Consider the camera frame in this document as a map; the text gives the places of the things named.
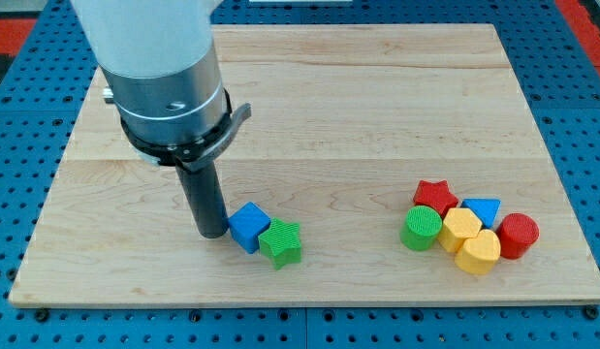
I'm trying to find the red cylinder block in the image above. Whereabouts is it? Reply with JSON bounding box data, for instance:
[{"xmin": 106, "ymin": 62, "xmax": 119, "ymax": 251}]
[{"xmin": 496, "ymin": 212, "xmax": 540, "ymax": 260}]

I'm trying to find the green star block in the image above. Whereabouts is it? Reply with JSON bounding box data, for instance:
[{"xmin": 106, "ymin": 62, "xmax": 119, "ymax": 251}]
[{"xmin": 258, "ymin": 217, "xmax": 302, "ymax": 270}]

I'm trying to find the yellow heart block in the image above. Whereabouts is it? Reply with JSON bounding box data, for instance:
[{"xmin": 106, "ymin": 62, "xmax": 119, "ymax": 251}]
[{"xmin": 455, "ymin": 229, "xmax": 501, "ymax": 275}]

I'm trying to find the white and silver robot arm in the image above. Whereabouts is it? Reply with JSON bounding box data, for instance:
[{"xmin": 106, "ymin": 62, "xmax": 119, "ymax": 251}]
[{"xmin": 71, "ymin": 0, "xmax": 251, "ymax": 238}]

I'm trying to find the wooden board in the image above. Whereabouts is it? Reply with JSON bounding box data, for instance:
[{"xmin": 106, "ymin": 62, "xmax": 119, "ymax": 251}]
[{"xmin": 9, "ymin": 24, "xmax": 600, "ymax": 309}]

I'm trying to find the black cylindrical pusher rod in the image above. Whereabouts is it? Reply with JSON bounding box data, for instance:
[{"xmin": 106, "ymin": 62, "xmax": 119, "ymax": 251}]
[{"xmin": 175, "ymin": 163, "xmax": 228, "ymax": 238}]

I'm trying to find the blue cube block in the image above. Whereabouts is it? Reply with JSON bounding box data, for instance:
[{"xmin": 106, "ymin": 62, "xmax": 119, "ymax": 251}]
[{"xmin": 229, "ymin": 202, "xmax": 270, "ymax": 254}]

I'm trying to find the yellow hexagon block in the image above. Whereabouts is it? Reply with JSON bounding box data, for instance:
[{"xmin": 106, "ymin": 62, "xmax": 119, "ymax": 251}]
[{"xmin": 437, "ymin": 207, "xmax": 482, "ymax": 253}]

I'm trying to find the black mounting clamp ring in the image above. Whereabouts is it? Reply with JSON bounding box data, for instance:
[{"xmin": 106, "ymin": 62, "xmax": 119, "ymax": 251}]
[{"xmin": 120, "ymin": 103, "xmax": 252, "ymax": 173}]

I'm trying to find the blue triangle block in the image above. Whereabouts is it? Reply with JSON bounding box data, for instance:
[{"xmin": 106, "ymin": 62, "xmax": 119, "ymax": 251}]
[{"xmin": 461, "ymin": 198, "xmax": 501, "ymax": 229}]

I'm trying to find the green cylinder block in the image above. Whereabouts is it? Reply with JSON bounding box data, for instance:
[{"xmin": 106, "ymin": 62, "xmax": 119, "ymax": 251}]
[{"xmin": 399, "ymin": 206, "xmax": 442, "ymax": 251}]

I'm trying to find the red star block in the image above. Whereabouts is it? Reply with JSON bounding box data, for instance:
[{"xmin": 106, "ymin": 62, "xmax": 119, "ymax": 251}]
[{"xmin": 412, "ymin": 180, "xmax": 459, "ymax": 218}]

